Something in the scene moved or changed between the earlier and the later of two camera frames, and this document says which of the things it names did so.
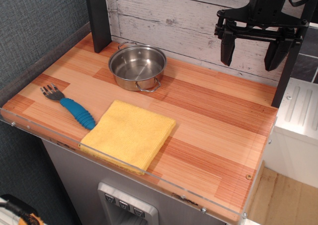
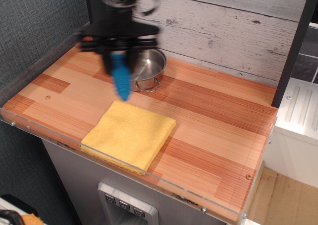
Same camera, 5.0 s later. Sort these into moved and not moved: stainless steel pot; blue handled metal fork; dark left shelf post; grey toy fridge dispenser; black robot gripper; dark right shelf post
Moved: blue handled metal fork; black robot gripper
Not moved: dark right shelf post; stainless steel pot; dark left shelf post; grey toy fridge dispenser
